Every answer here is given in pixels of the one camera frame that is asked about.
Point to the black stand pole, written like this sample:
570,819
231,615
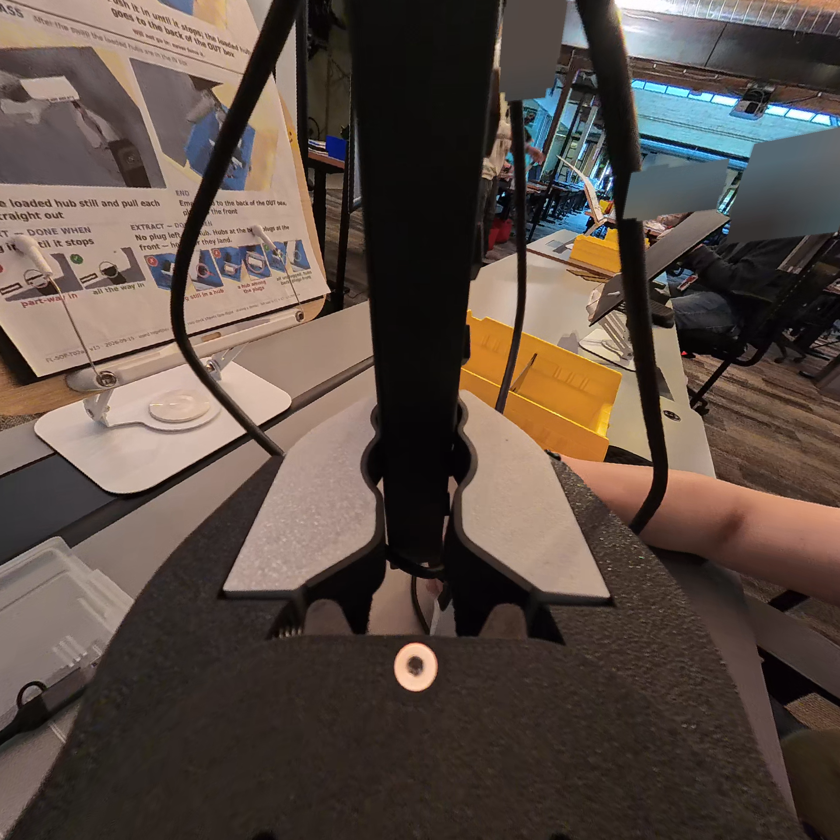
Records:
320,158

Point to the instruction poster board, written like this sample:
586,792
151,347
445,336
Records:
131,197

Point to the clear plastic container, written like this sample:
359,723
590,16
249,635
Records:
53,604

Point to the black office chair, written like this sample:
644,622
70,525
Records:
775,341

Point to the yellow plastic bin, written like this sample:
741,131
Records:
593,250
551,381

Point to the silver laptop stand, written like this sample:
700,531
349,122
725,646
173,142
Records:
610,339

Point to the grey laptop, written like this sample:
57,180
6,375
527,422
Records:
656,263

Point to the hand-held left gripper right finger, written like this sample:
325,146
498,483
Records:
532,525

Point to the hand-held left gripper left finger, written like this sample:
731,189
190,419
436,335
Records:
309,519

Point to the person's right forearm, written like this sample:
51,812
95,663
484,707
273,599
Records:
735,525

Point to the black USB hub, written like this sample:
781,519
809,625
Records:
420,263

